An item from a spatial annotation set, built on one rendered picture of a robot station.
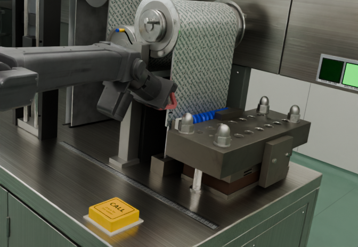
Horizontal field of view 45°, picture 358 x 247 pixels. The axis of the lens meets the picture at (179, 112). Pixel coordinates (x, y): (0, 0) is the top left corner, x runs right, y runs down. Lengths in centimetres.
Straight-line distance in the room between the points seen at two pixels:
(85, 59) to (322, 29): 67
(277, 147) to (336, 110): 268
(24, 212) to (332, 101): 296
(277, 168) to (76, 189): 48
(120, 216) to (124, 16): 57
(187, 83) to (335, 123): 276
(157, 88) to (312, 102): 291
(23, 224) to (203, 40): 62
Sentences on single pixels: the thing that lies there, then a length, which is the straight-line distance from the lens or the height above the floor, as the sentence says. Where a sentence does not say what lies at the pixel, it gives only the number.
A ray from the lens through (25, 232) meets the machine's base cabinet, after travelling 113.
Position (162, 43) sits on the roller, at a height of 121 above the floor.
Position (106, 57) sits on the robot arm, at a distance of 73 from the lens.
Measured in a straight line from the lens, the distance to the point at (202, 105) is 112.
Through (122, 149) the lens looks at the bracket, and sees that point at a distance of 110.
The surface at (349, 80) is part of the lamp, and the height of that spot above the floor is 117.
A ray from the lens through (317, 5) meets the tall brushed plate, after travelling 116.
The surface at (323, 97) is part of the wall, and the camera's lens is 373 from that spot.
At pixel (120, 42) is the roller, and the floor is 119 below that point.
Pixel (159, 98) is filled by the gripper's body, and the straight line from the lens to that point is 94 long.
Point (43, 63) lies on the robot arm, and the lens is 58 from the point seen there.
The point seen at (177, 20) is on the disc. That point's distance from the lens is 98.
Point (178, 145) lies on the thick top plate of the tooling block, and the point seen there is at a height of 101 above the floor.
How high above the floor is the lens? 135
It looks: 17 degrees down
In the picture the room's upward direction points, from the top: 6 degrees clockwise
